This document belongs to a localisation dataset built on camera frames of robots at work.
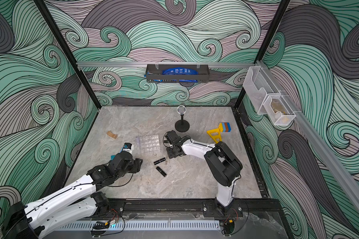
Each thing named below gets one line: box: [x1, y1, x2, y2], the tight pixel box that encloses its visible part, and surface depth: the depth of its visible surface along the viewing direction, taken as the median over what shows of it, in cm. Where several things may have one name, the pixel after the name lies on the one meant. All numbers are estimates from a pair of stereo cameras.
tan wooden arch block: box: [106, 130, 118, 139], surface depth 105 cm
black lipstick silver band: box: [153, 157, 167, 166], surface depth 91 cm
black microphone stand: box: [174, 105, 190, 133], surface depth 108 cm
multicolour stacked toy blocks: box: [218, 122, 232, 132], surface depth 106 cm
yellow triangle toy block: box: [206, 127, 222, 144], surface depth 105 cm
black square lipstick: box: [156, 166, 168, 178], surface depth 87 cm
